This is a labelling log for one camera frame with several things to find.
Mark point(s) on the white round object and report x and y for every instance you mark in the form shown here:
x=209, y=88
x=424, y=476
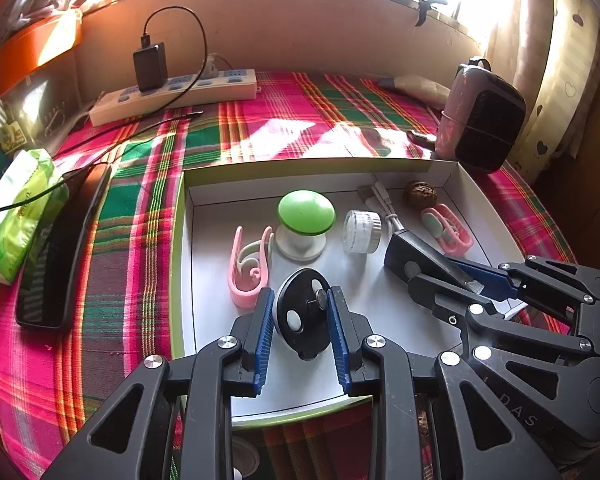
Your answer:
x=242, y=457

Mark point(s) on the black window latch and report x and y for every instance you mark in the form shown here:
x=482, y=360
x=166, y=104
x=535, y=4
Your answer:
x=425, y=10

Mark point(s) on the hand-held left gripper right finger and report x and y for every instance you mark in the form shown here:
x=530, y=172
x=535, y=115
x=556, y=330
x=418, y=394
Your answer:
x=337, y=340

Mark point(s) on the black white round gadget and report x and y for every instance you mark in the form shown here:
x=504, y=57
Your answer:
x=300, y=320

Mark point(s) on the green tissue pack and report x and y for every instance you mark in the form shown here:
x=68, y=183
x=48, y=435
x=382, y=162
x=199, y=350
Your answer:
x=20, y=200

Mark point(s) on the white plug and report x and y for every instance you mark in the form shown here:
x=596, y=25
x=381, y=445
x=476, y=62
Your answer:
x=214, y=67

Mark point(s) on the pink gadget with green pad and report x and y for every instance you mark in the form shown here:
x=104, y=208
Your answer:
x=447, y=237

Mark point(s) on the black charger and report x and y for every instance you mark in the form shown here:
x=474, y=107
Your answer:
x=150, y=67

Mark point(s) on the heart print curtain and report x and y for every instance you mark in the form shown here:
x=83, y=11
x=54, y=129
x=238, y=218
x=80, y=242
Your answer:
x=555, y=85

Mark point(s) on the plaid bed sheet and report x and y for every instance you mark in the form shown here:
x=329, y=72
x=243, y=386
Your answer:
x=130, y=260

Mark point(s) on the black cylindrical device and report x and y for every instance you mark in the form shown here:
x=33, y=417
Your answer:
x=405, y=255

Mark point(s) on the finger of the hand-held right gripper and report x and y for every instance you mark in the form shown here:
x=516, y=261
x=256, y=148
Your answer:
x=430, y=287
x=485, y=280

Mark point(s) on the black tablet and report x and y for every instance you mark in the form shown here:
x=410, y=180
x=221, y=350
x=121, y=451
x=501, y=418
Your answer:
x=55, y=260

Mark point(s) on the white power strip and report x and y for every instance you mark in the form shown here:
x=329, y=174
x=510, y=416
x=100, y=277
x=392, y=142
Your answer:
x=130, y=105

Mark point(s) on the beige tube with blue cap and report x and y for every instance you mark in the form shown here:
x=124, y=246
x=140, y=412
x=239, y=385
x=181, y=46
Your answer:
x=420, y=87

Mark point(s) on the small clear jar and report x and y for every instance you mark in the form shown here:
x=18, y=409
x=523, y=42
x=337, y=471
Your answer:
x=362, y=230

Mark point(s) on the green white cardboard box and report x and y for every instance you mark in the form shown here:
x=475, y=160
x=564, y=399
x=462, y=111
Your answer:
x=215, y=285

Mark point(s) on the green-topped white knob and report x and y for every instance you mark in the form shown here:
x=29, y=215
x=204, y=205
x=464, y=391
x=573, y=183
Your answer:
x=305, y=212

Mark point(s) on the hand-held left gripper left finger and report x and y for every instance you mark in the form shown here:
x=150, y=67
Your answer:
x=262, y=340

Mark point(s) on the grey desktop heater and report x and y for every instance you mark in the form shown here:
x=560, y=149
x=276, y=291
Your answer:
x=485, y=125

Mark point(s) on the brown walnut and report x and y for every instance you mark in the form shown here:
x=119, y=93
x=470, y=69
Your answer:
x=420, y=194

